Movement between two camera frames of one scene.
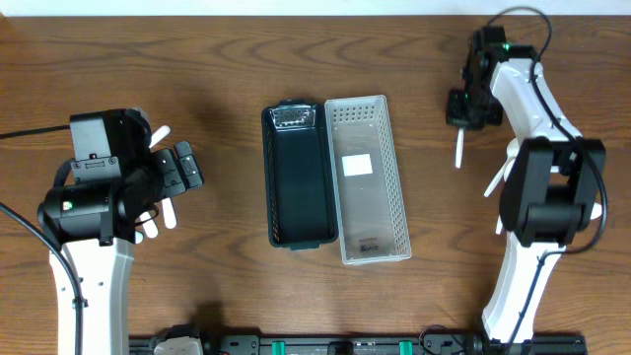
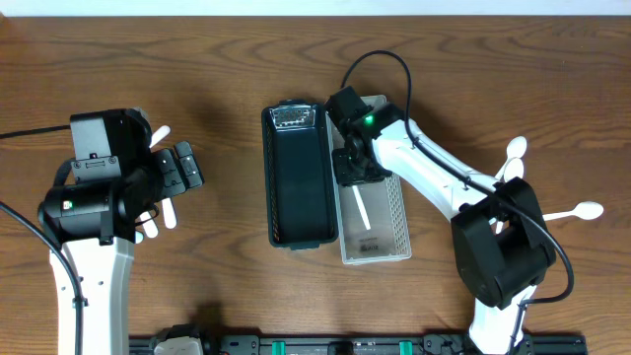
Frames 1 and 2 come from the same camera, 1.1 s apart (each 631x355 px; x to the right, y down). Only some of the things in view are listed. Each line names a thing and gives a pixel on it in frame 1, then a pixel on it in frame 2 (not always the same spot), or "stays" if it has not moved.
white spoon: [169, 213] stays
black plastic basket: [300, 174] stays
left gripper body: [165, 174] stays
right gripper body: [474, 106] → [350, 171]
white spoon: [458, 155] → [362, 207]
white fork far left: [138, 237] stays
